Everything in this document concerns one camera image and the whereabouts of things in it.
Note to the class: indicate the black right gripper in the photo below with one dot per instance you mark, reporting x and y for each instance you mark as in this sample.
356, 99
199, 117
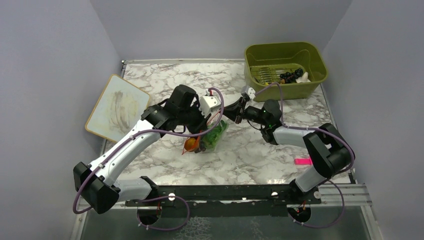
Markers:
233, 110

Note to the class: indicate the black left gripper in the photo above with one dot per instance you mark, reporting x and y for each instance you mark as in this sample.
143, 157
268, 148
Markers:
202, 122

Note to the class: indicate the orange toy fruit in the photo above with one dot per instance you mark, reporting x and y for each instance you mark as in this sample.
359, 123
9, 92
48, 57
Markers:
191, 144

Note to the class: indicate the green toy lettuce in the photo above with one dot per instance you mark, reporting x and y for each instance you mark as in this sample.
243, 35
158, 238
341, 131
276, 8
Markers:
210, 140

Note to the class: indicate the clear zip bag orange zipper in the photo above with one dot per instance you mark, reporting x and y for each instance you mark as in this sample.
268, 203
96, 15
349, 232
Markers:
201, 149

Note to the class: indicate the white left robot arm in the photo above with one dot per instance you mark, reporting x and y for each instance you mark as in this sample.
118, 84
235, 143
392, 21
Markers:
96, 183

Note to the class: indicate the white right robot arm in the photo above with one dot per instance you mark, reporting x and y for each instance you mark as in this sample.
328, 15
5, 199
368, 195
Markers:
328, 151

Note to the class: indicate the green plastic bin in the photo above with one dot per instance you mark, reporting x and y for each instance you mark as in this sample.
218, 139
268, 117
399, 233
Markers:
289, 69

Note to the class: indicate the dark blue toy grapes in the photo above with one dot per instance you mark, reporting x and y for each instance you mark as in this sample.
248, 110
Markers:
290, 77

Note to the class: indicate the white toy garlic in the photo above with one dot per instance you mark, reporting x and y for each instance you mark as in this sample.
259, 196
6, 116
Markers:
304, 78

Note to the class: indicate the pink plastic clip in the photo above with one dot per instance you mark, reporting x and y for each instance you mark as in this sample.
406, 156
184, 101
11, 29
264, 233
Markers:
303, 161

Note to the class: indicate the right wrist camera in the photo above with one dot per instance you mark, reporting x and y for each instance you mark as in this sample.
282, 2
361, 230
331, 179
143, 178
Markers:
248, 93

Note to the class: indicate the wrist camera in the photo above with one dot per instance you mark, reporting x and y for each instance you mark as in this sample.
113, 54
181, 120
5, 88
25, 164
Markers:
248, 93
209, 103

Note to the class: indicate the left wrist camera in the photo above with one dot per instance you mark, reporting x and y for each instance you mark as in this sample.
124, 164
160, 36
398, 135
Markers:
209, 103

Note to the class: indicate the small whiteboard wooden frame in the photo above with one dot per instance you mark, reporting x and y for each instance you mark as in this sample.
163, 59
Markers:
117, 110

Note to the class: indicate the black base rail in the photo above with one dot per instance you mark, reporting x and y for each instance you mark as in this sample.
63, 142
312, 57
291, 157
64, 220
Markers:
245, 200

